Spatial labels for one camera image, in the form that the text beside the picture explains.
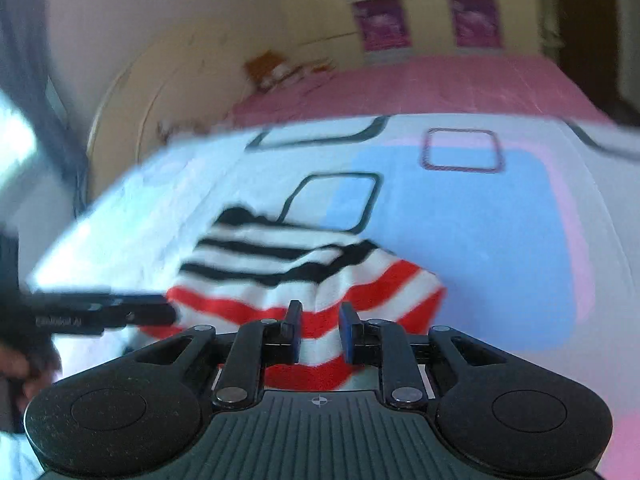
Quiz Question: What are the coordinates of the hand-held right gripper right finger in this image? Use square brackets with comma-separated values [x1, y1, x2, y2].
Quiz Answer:
[339, 302, 509, 409]

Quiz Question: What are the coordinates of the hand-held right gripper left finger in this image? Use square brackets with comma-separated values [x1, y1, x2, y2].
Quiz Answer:
[131, 300, 304, 409]

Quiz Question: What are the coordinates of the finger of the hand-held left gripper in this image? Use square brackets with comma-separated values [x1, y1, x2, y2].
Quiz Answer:
[102, 292, 179, 330]

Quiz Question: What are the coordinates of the black white red striped garment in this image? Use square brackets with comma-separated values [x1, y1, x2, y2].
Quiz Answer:
[139, 205, 449, 394]

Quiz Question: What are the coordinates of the person's left hand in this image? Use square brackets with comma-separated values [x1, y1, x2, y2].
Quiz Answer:
[0, 344, 63, 403]

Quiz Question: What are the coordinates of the white printed bed sheet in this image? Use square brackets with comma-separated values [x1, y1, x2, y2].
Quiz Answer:
[20, 112, 640, 480]

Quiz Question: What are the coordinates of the cream bed headboard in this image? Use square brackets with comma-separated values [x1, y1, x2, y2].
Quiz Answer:
[86, 30, 361, 202]

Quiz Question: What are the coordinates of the pink bed cover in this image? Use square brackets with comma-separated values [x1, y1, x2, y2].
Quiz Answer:
[227, 52, 617, 132]

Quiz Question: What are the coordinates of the pink wardrobe poster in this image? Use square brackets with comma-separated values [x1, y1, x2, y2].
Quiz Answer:
[450, 0, 504, 50]
[353, 0, 414, 54]

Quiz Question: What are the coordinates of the cream wardrobe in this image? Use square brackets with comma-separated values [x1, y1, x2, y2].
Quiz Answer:
[270, 0, 543, 68]

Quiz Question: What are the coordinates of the brown wooden door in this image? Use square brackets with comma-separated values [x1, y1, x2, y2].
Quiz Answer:
[552, 0, 622, 112]

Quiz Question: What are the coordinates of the cream corner shelf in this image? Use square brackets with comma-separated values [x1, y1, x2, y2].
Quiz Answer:
[532, 0, 562, 55]

